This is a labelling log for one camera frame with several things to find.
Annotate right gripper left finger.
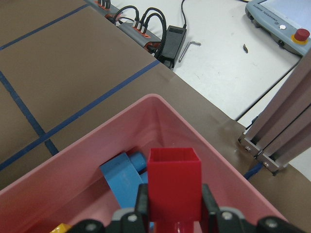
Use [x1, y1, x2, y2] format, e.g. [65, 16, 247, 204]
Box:
[71, 184, 149, 233]

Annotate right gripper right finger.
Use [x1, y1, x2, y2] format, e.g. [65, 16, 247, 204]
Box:
[200, 184, 303, 233]

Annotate blue toy block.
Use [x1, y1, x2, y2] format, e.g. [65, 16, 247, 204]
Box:
[99, 151, 155, 229]

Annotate red toy block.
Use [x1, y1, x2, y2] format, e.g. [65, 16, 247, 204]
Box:
[147, 148, 202, 233]

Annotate yellow toy block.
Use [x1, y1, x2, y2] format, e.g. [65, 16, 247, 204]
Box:
[50, 223, 72, 233]

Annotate pink plastic box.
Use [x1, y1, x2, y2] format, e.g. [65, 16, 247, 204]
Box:
[0, 94, 281, 233]

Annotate steel hex key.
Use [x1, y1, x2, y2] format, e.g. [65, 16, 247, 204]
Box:
[178, 40, 201, 63]

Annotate black power adapter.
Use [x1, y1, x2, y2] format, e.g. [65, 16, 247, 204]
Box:
[159, 25, 187, 64]

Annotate robot teach pendant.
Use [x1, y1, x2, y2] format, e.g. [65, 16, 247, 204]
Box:
[245, 0, 311, 56]

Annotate aluminium frame post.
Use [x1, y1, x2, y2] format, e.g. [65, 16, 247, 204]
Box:
[238, 53, 311, 175]

